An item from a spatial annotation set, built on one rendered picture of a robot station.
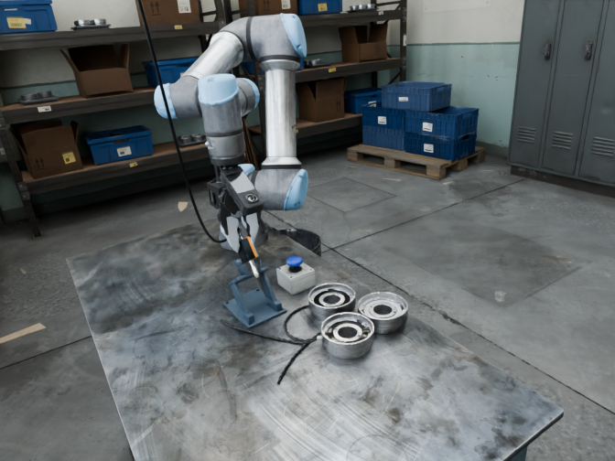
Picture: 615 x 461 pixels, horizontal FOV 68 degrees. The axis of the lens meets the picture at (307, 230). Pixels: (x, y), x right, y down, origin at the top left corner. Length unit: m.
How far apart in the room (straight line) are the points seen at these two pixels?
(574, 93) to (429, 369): 3.54
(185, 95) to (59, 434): 1.54
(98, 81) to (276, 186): 3.04
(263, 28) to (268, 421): 0.98
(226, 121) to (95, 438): 1.50
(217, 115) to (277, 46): 0.46
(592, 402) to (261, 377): 1.53
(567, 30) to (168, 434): 3.96
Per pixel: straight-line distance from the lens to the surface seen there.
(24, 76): 4.67
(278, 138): 1.29
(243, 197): 0.89
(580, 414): 2.09
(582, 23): 4.22
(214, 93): 0.90
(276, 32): 1.32
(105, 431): 2.11
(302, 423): 0.81
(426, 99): 4.61
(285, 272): 1.12
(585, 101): 4.21
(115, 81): 4.19
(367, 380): 0.87
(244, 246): 0.98
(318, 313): 1.00
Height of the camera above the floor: 1.39
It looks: 24 degrees down
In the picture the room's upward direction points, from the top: 5 degrees counter-clockwise
